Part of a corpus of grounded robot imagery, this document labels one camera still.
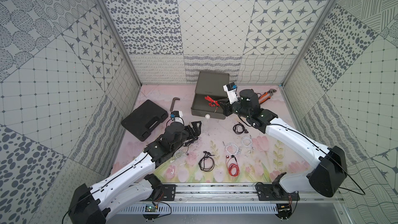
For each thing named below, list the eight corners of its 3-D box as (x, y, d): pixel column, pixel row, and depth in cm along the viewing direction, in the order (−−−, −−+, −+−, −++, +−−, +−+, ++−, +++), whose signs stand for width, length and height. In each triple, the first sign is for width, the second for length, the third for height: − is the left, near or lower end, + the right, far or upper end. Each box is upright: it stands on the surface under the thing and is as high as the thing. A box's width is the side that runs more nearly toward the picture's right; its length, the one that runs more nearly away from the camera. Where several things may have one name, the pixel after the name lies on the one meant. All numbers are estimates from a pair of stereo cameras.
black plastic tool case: (123, 127, 99) (119, 122, 94) (149, 103, 111) (147, 98, 107) (144, 143, 92) (141, 139, 87) (170, 116, 104) (169, 111, 99)
